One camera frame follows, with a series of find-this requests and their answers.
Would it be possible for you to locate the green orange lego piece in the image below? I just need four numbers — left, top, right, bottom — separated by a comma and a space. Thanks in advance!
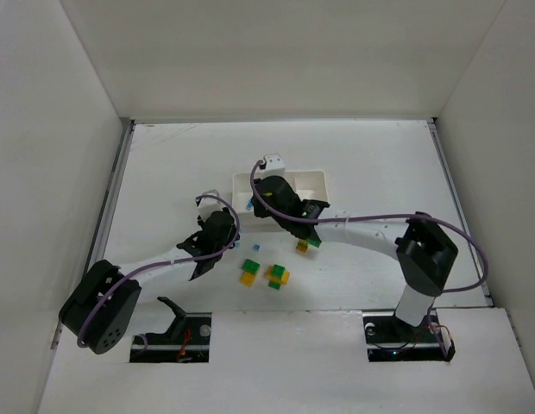
295, 239, 321, 255

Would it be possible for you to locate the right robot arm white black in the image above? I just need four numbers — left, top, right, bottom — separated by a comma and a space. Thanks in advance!
252, 175, 458, 327

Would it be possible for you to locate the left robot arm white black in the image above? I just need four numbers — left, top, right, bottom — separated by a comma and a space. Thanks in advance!
59, 208, 240, 354

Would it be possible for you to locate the white three-compartment container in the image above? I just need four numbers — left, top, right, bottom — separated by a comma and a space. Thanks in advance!
231, 170, 329, 232

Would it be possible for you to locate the green yellow lego stack left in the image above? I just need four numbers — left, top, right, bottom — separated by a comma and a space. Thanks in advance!
240, 259, 260, 287

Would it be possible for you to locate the green yellow lego stack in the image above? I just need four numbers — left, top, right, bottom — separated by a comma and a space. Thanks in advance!
266, 264, 290, 290
240, 259, 260, 287

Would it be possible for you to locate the green yellow lego stack right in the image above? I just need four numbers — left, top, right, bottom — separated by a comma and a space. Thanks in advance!
266, 264, 290, 290

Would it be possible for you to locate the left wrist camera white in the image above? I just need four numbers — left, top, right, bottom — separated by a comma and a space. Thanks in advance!
195, 190, 222, 221

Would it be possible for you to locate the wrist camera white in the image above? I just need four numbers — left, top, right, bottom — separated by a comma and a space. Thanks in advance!
260, 154, 286, 178
195, 190, 222, 221

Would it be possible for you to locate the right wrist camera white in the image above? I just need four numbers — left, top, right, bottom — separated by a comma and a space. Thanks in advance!
260, 154, 286, 178

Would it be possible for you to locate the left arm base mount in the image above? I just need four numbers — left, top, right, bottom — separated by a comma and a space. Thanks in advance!
127, 297, 212, 364

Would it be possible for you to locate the left aluminium table rail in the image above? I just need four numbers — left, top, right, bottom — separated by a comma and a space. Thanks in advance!
49, 118, 135, 348

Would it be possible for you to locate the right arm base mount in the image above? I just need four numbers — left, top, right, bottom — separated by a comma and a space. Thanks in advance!
362, 310, 456, 362

